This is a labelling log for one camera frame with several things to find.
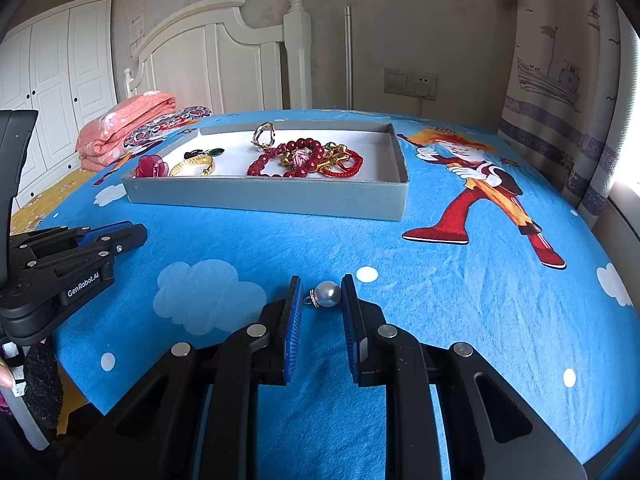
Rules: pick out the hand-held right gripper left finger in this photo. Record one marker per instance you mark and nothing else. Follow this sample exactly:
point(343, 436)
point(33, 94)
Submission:
point(292, 335)

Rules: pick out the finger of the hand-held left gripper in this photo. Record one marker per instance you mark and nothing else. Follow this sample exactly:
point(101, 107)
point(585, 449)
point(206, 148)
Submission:
point(125, 240)
point(105, 230)

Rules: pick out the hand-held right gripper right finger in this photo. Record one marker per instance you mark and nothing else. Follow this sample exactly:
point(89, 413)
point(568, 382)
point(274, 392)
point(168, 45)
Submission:
point(351, 332)

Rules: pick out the green stone pendant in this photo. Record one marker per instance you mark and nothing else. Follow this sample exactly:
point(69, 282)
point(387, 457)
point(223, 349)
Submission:
point(216, 151)

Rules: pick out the grey cardboard tray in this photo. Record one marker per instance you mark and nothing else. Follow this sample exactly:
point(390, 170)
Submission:
point(260, 200)

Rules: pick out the dark enamel gold ornament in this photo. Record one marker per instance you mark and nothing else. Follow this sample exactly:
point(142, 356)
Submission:
point(260, 137)

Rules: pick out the pink knitted ornament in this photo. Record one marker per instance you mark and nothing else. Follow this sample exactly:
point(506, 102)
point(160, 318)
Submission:
point(301, 157)

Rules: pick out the person's left hand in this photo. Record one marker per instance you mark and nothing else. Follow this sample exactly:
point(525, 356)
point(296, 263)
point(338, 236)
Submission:
point(5, 377)

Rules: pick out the yellow bed sheet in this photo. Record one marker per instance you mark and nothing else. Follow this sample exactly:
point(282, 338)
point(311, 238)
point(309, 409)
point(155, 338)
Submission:
point(45, 200)

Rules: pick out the red flower pendant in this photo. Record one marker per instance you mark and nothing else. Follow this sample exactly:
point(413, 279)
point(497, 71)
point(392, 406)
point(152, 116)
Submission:
point(150, 167)

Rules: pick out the white wardrobe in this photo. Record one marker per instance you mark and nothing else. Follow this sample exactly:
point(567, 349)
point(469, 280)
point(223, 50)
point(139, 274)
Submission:
point(55, 70)

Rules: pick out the pink folded quilt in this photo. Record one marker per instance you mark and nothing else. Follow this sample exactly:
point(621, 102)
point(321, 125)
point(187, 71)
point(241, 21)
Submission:
point(125, 120)

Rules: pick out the patterned pillow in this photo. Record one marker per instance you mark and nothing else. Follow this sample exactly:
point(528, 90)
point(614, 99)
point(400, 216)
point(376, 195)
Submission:
point(165, 120)

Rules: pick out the blue cartoon printed cloth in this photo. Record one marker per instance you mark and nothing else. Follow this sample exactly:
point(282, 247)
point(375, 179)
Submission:
point(475, 310)

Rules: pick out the black fuzzy cloth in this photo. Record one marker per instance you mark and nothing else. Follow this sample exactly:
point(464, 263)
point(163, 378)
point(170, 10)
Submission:
point(45, 385)

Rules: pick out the white bed headboard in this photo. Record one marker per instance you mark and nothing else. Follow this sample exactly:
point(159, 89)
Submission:
point(200, 55)

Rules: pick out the white charger plug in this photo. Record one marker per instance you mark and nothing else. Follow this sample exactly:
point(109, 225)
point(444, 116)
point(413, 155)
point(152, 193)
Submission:
point(425, 92)

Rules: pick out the metal pole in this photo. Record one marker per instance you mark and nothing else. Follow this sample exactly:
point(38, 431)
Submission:
point(348, 60)

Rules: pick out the ship printed curtain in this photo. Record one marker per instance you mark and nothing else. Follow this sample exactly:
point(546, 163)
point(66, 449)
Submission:
point(550, 85)

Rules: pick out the bright window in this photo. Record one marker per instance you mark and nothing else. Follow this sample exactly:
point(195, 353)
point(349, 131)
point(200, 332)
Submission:
point(627, 110)

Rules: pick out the paper notice on wall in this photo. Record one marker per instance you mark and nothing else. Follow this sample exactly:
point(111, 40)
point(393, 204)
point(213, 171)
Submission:
point(137, 32)

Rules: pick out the wall switch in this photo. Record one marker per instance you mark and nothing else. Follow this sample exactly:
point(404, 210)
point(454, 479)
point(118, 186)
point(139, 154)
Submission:
point(396, 81)

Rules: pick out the wall socket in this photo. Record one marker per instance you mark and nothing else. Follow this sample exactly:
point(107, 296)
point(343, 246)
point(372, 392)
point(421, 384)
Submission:
point(424, 78)

